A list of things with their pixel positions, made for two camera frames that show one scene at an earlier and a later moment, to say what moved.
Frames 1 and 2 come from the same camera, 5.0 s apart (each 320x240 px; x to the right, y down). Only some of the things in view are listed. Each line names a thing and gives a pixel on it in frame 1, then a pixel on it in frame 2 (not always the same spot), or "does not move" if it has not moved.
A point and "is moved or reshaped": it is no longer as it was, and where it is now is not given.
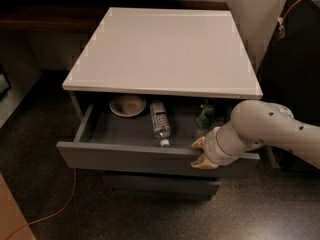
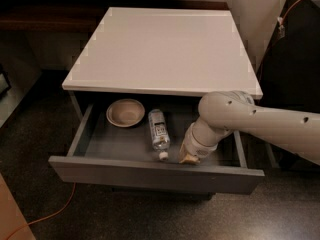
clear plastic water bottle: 161,122 is moved or reshaped
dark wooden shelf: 77,14 does not move
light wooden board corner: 11,216 does not move
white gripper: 210,146 to 196,146
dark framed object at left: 5,84 does not move
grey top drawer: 104,139 is moved or reshaped
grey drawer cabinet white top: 154,82 does not move
